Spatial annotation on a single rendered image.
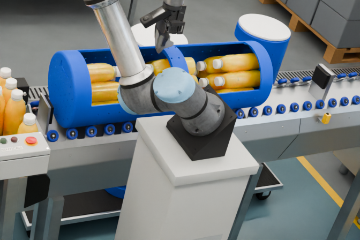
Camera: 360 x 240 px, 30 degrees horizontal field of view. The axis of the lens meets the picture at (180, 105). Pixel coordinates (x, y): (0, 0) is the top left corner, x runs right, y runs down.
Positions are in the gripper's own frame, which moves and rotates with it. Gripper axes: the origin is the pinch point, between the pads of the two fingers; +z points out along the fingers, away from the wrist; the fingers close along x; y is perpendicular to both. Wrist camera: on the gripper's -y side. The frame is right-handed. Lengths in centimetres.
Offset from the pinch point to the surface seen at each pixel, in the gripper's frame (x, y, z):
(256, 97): -14.1, 43.5, 16.7
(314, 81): 2, 90, 23
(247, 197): -9, 63, 81
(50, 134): -10, -43, 26
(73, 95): -12.1, -37.1, 8.8
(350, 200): -33, 105, 70
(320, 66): 3, 91, 16
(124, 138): -11.7, -13.2, 31.6
